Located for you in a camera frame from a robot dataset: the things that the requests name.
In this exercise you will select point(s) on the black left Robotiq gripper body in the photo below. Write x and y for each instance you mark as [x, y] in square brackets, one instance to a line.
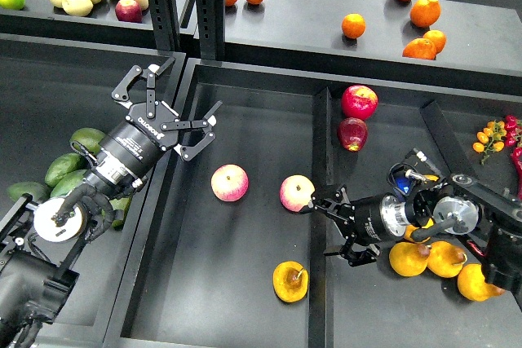
[137, 143]

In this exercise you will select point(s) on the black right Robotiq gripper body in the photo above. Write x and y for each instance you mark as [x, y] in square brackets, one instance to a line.
[366, 221]

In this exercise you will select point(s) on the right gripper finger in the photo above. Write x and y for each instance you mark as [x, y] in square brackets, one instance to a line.
[354, 258]
[331, 201]

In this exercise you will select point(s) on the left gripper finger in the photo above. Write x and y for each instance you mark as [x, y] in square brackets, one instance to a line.
[150, 74]
[205, 125]

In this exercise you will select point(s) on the green avocado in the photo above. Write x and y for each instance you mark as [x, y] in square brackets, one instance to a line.
[63, 165]
[88, 137]

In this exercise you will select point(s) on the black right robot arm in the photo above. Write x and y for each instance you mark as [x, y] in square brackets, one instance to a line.
[487, 223]

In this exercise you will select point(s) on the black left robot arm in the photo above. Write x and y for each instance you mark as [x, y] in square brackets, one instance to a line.
[41, 240]

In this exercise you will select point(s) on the yellow pear upper pile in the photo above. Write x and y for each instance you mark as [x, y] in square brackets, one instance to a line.
[446, 260]

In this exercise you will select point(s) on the pink apple right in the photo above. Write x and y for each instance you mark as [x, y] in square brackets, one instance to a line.
[295, 192]

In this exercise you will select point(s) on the pink apple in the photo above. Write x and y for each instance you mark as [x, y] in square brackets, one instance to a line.
[295, 192]
[229, 183]

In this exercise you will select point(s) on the pink apple left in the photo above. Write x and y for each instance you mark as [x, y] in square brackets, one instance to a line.
[229, 183]

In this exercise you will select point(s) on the black left tray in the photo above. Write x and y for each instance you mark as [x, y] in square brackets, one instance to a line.
[49, 89]

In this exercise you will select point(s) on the black tray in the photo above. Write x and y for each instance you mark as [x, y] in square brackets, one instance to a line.
[204, 277]
[49, 89]

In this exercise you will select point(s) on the dark red apple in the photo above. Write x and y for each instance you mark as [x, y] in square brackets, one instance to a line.
[352, 134]

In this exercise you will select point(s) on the red apple on shelf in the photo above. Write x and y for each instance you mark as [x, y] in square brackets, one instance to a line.
[128, 11]

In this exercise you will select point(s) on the bright red apple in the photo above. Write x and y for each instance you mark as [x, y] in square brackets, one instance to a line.
[359, 101]

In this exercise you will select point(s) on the black centre tray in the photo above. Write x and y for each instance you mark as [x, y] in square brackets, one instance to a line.
[204, 277]

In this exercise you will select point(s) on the orange cherry tomato bunch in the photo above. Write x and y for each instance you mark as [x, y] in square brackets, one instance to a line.
[490, 140]

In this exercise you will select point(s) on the red chili peppers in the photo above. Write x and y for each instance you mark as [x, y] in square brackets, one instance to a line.
[513, 128]

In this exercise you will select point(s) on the orange on shelf front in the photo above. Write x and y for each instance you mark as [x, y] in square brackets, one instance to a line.
[420, 48]

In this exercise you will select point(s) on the orange on shelf middle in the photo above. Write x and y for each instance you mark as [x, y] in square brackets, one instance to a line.
[353, 26]

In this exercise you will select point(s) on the orange on shelf right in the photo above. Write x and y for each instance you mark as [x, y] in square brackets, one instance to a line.
[438, 38]

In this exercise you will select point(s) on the large orange on shelf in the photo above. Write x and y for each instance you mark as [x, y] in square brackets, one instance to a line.
[424, 13]

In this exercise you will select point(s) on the black shelf post left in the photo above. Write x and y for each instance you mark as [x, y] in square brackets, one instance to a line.
[165, 21]

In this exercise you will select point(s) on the black shelf post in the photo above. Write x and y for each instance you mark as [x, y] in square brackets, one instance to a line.
[211, 29]
[165, 21]

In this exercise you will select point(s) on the black shelf post right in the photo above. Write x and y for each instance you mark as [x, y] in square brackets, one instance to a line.
[211, 29]

